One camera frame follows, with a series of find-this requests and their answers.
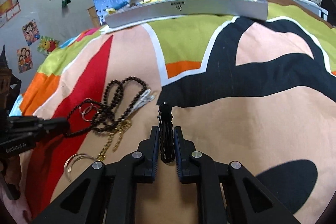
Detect large silver hoop ring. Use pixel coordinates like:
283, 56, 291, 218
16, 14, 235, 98
63, 152, 96, 183

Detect gold chain necklace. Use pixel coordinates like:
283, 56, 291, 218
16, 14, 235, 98
96, 118, 133, 162

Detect black hair clip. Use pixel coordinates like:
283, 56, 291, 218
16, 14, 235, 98
158, 102, 175, 164

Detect black bead necklace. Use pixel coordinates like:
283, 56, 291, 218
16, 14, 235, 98
64, 76, 148, 138

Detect white silver hair clip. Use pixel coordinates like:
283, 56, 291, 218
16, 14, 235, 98
129, 89, 155, 115

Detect cartoon family poster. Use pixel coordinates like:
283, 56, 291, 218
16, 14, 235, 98
17, 47, 33, 73

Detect small silver rings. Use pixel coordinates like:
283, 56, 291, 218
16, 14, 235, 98
79, 98, 99, 122

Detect winnie pooh poster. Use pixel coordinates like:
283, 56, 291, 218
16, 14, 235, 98
37, 36, 60, 56

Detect anime characters poster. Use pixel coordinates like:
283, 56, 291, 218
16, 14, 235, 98
22, 19, 41, 46

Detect colourful cartoon bedsheet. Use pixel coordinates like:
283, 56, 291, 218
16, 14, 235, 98
1, 0, 335, 223

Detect grey shallow box tray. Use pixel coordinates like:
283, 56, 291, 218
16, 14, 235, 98
105, 0, 268, 30

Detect white storage box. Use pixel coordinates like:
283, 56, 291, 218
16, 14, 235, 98
294, 0, 329, 21

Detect black clothes pile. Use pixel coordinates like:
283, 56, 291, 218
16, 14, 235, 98
320, 0, 336, 26

